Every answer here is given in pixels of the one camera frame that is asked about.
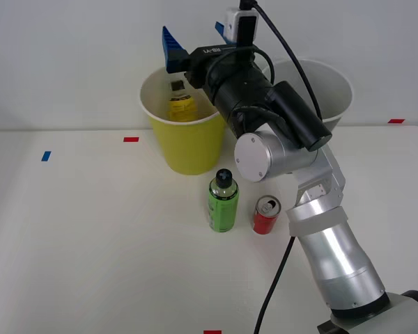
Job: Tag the green plastic bottle black cap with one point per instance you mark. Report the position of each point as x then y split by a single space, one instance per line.
223 212

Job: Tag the yellow-green plastic waste bin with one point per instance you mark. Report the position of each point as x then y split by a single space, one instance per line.
188 149

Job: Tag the silver and black right arm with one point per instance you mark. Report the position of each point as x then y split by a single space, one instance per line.
334 250

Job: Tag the red drink can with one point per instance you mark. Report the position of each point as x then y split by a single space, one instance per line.
263 222

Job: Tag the pale robot torso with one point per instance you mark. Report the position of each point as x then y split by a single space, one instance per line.
407 313

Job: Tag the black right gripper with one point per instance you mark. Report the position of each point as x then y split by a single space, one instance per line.
209 64

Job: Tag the grey plastic waste bin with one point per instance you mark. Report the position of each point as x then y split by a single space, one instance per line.
334 90

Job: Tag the yellow plastic bottle black cap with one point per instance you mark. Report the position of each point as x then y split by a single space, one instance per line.
182 106

